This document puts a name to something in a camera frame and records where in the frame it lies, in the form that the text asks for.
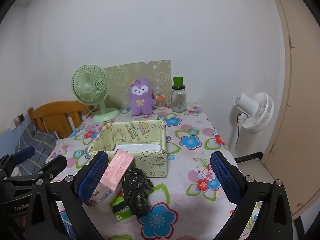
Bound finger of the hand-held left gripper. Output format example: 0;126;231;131
0;146;36;176
4;155;68;183

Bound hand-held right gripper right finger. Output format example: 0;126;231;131
210;151;294;240

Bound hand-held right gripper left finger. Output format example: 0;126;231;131
25;151;109;240

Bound pink packet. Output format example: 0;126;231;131
90;148;135;205

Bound green tissue pack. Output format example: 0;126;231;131
110;196;138;224

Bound black plastic bag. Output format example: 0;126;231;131
121;168;154;218

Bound yellow cartoon storage box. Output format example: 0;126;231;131
88;119;168;178

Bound grey plaid blanket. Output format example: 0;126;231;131
0;123;57;175

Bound white standing fan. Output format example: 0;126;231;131
229;92;275;153

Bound green desk fan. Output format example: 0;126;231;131
71;64;120;123

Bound purple plush toy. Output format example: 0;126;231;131
128;77;156;117

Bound glass jar with green lid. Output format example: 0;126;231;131
171;77;187;113

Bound cotton swab jar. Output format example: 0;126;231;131
155;94;167;110

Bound printed cardboard board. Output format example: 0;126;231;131
104;60;172;109

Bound beige door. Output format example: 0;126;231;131
261;0;320;220

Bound black fan cable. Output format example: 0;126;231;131
236;113;244;147

